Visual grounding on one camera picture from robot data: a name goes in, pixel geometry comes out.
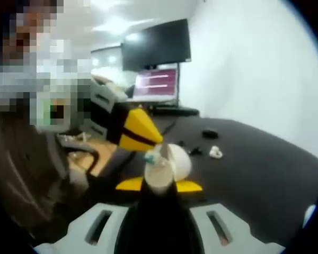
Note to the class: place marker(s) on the person in olive shirt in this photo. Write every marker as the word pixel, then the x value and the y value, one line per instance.
pixel 16 172

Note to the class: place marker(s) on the white clip earphone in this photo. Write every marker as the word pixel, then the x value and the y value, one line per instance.
pixel 214 153

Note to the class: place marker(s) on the black wall monitor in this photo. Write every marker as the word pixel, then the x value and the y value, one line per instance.
pixel 156 45

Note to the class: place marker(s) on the beige oval charging case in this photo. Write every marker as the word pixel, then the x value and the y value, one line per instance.
pixel 180 164

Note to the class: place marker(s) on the black charging case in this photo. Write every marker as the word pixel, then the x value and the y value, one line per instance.
pixel 210 133

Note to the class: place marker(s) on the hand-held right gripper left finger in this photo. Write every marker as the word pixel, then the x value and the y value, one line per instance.
pixel 95 230

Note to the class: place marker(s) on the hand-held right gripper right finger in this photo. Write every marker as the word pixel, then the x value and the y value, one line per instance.
pixel 228 230

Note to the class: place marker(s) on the black keyboard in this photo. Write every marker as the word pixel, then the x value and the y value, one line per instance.
pixel 175 111

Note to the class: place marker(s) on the black office chair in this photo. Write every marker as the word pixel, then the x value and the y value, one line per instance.
pixel 94 161

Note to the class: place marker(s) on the purple-lit computer screen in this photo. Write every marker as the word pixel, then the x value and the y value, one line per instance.
pixel 156 84

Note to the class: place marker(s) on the black earphone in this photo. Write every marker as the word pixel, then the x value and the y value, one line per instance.
pixel 181 143
pixel 196 151

